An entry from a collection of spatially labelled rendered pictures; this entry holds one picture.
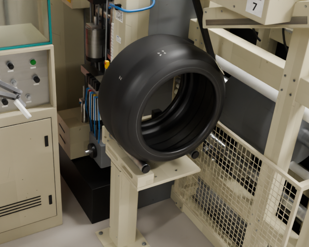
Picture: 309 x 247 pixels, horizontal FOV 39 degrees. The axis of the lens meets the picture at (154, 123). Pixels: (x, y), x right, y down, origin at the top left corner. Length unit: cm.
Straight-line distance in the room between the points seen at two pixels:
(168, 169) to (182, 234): 90
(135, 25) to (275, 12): 70
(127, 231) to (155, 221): 34
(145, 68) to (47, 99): 92
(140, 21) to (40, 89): 74
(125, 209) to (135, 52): 113
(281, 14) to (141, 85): 60
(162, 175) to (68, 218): 112
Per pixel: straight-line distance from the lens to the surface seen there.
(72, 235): 302
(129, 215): 277
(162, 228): 308
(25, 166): 271
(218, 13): 216
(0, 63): 243
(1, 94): 143
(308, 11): 177
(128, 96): 181
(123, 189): 261
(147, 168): 206
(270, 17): 174
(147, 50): 189
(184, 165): 228
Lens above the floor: 213
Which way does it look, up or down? 30 degrees down
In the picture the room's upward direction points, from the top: 4 degrees clockwise
